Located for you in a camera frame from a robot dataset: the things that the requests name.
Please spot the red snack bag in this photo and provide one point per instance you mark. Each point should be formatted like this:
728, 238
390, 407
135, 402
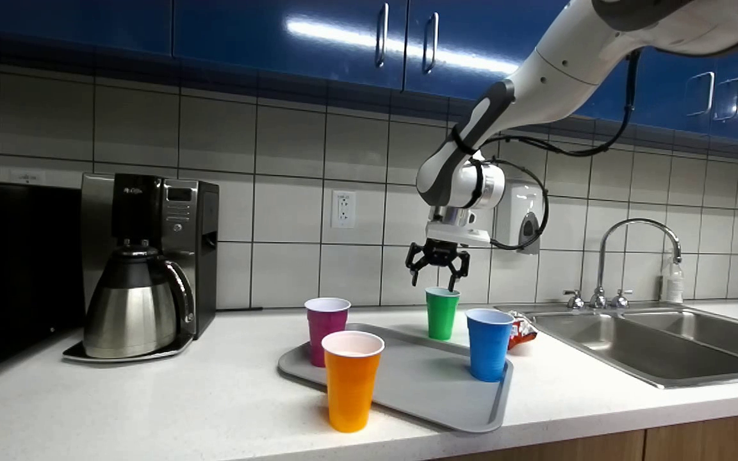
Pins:
523, 332

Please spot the blue plastic cup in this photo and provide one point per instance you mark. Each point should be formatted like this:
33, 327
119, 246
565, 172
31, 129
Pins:
490, 350

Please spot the clear soap bottle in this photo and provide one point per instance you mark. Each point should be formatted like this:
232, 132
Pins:
672, 282

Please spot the orange plastic cup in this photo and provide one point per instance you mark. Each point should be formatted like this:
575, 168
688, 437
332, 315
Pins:
352, 384

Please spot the chrome gooseneck faucet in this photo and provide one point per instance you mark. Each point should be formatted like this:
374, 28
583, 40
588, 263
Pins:
600, 291

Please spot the white wall outlet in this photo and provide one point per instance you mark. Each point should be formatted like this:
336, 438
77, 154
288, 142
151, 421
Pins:
345, 209

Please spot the wooden lower cabinet front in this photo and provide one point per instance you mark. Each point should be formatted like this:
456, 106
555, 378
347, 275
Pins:
710, 438

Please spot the stainless steel coffee carafe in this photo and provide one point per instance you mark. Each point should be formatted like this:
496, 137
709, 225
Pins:
135, 307

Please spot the grey plastic tray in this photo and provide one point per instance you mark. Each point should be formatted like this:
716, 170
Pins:
422, 384

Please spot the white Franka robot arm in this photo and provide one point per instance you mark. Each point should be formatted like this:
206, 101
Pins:
556, 67

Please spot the black coffee maker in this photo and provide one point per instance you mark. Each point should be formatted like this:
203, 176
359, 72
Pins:
191, 231

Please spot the green plastic cup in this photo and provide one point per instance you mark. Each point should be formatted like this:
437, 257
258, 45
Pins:
442, 319

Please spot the black microwave oven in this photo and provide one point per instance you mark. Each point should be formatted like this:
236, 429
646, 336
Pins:
12, 282

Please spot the magenta plastic cup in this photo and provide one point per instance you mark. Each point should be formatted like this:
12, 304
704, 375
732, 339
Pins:
323, 321

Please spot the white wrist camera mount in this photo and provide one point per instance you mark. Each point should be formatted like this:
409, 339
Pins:
459, 228

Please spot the white wall soap dispenser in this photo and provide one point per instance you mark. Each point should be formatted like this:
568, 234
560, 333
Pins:
518, 209

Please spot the stainless steel double sink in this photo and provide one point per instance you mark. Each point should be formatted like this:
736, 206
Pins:
641, 350

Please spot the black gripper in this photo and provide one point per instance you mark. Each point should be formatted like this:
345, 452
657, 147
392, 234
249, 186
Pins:
438, 252

